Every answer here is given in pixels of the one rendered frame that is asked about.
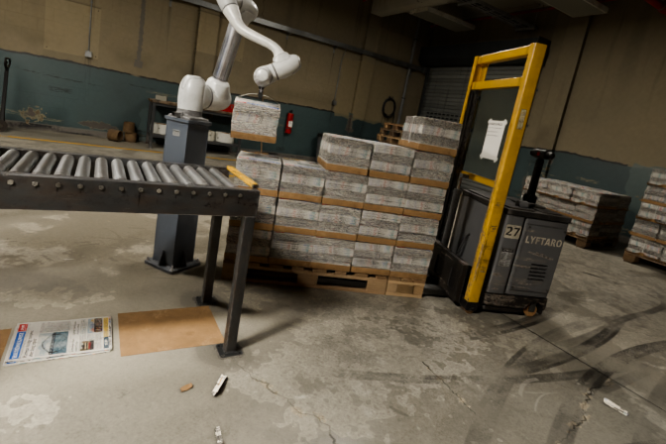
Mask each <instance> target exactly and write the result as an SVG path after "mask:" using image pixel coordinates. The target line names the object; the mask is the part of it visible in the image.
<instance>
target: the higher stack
mask: <svg viewBox="0 0 666 444"><path fill-rule="evenodd" d="M461 126H462V127H461ZM403 127H404V128H403V131H402V133H403V135H401V139H402V140H407V141H408V142H409V141H410V142H414V143H419V144H424V145H430V146H436V147H441V148H447V149H453V150H456V149H458V148H459V146H458V145H459V143H460V141H459V140H460V135H461V131H462V128H463V124H459V123H455V122H450V121H445V120H439V119H434V118H428V117H421V116H416V117H415V116H406V118H405V123H404V126H403ZM404 147H405V148H408V149H411V150H414V151H415V153H414V158H413V161H412V165H411V169H410V174H409V176H412V177H418V178H425V179H431V180H437V181H443V182H449V181H450V177H451V176H450V175H451V173H452V171H453V167H454V166H453V164H454V161H455V158H453V157H452V156H451V157H450V155H444V154H438V153H432V152H426V151H421V150H418V149H413V148H409V147H406V146H404ZM445 194H446V189H444V188H442V187H435V186H429V185H422V184H416V183H410V182H408V186H407V192H406V193H405V204H404V207H403V208H404V209H409V210H416V211H423V212H429V213H436V214H442V210H443V207H444V202H445V198H446V197H444V196H445ZM400 215H401V219H400V220H401V221H400V223H399V228H398V232H397V236H396V239H397V241H405V242H413V243H421V244H429V245H434V243H435V240H436V239H435V238H436V236H437V232H438V225H439V221H438V220H435V219H429V218H422V217H415V216H408V215H403V214H400ZM392 253H393V255H392V260H391V265H390V267H389V270H390V271H393V272H403V273H412V274H420V275H427V271H428V268H429V263H430V260H431V258H432V254H433V252H432V251H431V250H423V249H414V248H406V247H399V246H393V252H392ZM387 280H388V282H387V287H386V291H385V295H394V296H405V297H415V298H422V293H423V289H424V286H425V280H423V279H414V278H404V277H390V276H387Z"/></svg>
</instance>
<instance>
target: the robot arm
mask: <svg viewBox="0 0 666 444"><path fill-rule="evenodd" d="M216 1H217V3H218V5H219V7H220V9H221V10H222V12H223V14H224V15H225V17H226V18H227V19H228V21H229V25H228V28H227V31H226V35H225V38H224V41H223V44H222V48H221V51H220V54H219V57H218V60H217V63H216V66H215V69H214V73H213V76H211V77H209V78H208V79H207V81H206V82H205V81H204V79H203V78H202V77H201V76H196V75H186V76H185V77H184V78H183V79H182V81H181V83H180V86H179V90H178V95H177V109H176V112H172V113H168V115H169V116H172V117H177V118H181V119H185V120H192V121H202V122H209V120H207V119H205V118H203V117H202V110H203V109H206V110H211V111H220V110H224V109H226V108H228V107H229V106H230V104H231V101H232V98H231V93H230V85H229V83H228V82H227V81H228V78H229V75H230V72H231V69H232V66H233V63H234V59H235V56H236V53H237V50H238V47H239V45H240V42H241V39H242V36H243V37H244V38H246V39H248V40H250V41H253V42H255V43H257V44H259V45H261V46H263V47H265V48H267V49H269V50H271V51H272V52H273V54H274V58H273V63H271V64H268V65H264V66H261V67H258V68H257V69H256V70H255V72H254V80H255V82H256V83H257V85H259V88H260V89H259V94H258V96H259V97H258V98H259V99H262V97H263V90H264V88H265V87H266V86H268V85H270V84H272V83H274V82H276V81H278V80H280V79H284V78H287V77H289V76H291V75H293V74H295V73H297V72H298V71H299V70H300V68H301V62H300V58H299V56H297V55H289V54H288V53H287V52H284V51H283V50H282V48H281V47H280V46H279V45H278V44H277V43H276V42H274V41H272V40H271V39H269V38H267V37H265V36H263V35H261V34H259V33H257V32H256V31H254V30H252V29H250V28H248V25H249V24H250V23H251V22H252V21H254V20H255V19H256V18H257V16H258V12H259V11H258V7H257V5H256V3H255V2H254V1H253V0H216Z"/></svg>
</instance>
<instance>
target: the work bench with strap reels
mask: <svg viewBox="0 0 666 444"><path fill-rule="evenodd" d="M148 100H150V104H149V115H148V126H147V136H146V142H145V144H149V146H148V148H151V149H152V142H153V137H154V138H163V139H164V138H165V137H166V127H167V124H164V123H157V122H155V111H156V105H157V106H164V107H169V108H175V109H177V103H175V102H170V101H160V100H156V99H153V98H149V99H148ZM152 104H153V109H152ZM233 109H234V104H230V106H229V107H228V108H226V109H224V110H220V111H211V110H206V109H203V110H202V113H206V114H212V115H218V116H225V117H231V118H232V117H233ZM151 115H152V119H151ZM150 126H151V128H150ZM230 134H231V133H226V132H214V131H210V130H209V133H208V141H207V144H211V145H219V146H227V147H229V152H227V153H231V152H232V147H235V148H237V155H236V157H235V158H237V157H238V155H240V154H239V153H240V148H241V140H242V139H239V140H238V144H236V143H234V139H235V138H231V137H230ZM149 137H150V140H149ZM231 154H232V153H231Z"/></svg>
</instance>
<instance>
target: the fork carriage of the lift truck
mask: <svg viewBox="0 0 666 444"><path fill-rule="evenodd" d="M435 239H436V238H435ZM432 252H433V254H432V258H431V260H430V263H429V268H428V271H427V272H428V273H429V274H430V275H431V276H432V280H433V281H434V282H435V283H436V284H438V285H441V286H442V287H443V288H444V289H445V294H446V295H447V296H448V297H449V298H450V299H451V300H452V301H453V302H454V301H457V302H460V298H461V294H462V291H463V287H464V283H465V279H466V275H467V271H468V267H469V264H468V263H467V262H466V261H464V260H463V259H462V258H460V257H459V256H458V255H457V254H455V253H454V252H453V251H451V250H450V249H449V248H448V247H446V246H445V245H444V244H442V243H441V242H440V241H439V240H437V239H436V240H435V243H434V249H433V251H432Z"/></svg>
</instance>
